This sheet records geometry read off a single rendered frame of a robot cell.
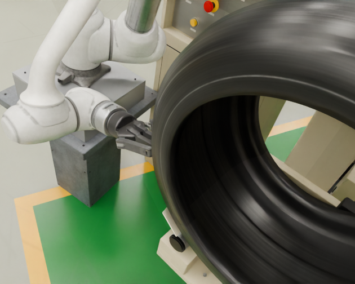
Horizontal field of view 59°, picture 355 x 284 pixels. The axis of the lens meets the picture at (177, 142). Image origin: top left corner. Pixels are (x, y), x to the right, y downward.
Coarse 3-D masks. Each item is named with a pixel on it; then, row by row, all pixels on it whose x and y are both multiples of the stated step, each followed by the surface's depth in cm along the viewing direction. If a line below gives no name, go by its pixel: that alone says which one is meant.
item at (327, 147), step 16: (320, 112) 72; (320, 128) 74; (336, 128) 72; (352, 128) 69; (304, 144) 79; (320, 144) 76; (336, 144) 73; (352, 144) 71; (288, 160) 85; (304, 160) 81; (320, 160) 78; (336, 160) 75; (352, 160) 73; (304, 176) 84; (320, 176) 80; (336, 176) 77
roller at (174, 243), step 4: (180, 232) 70; (172, 236) 70; (180, 236) 70; (172, 240) 70; (176, 240) 69; (180, 240) 69; (184, 240) 69; (172, 244) 71; (176, 244) 70; (180, 244) 69; (184, 244) 69; (188, 244) 70; (176, 248) 71; (180, 248) 69; (184, 248) 69
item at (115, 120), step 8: (120, 112) 83; (112, 120) 82; (120, 120) 81; (128, 120) 83; (136, 120) 85; (112, 128) 82; (120, 128) 82; (136, 128) 81; (120, 136) 80; (128, 136) 79
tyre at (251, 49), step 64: (320, 0) 32; (192, 64) 42; (256, 64) 34; (320, 64) 30; (192, 128) 69; (256, 128) 76; (192, 192) 71; (256, 192) 80; (256, 256) 70; (320, 256) 70
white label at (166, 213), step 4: (164, 212) 65; (168, 212) 67; (168, 216) 66; (168, 220) 66; (172, 220) 67; (172, 224) 66; (172, 228) 66; (176, 228) 67; (176, 232) 66; (176, 236) 66
